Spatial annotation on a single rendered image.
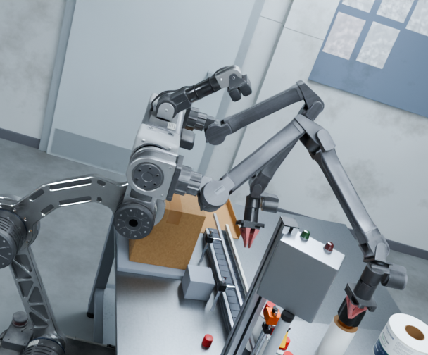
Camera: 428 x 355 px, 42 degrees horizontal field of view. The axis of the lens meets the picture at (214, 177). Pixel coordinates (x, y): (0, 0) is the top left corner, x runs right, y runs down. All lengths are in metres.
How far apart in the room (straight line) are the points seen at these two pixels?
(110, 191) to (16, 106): 2.68
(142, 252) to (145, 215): 0.33
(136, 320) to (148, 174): 0.64
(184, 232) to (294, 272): 0.78
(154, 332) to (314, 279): 0.73
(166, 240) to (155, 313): 0.30
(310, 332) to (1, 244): 1.18
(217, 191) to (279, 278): 0.30
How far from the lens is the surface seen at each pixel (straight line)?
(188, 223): 2.16
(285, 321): 1.56
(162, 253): 2.24
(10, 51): 4.51
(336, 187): 1.74
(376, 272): 1.73
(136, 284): 2.19
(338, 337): 2.02
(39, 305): 2.47
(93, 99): 4.39
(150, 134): 1.66
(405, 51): 4.40
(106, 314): 2.94
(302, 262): 1.49
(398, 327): 2.25
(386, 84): 4.44
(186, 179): 1.59
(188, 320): 2.11
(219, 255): 2.40
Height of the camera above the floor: 2.20
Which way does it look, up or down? 26 degrees down
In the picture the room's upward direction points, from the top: 20 degrees clockwise
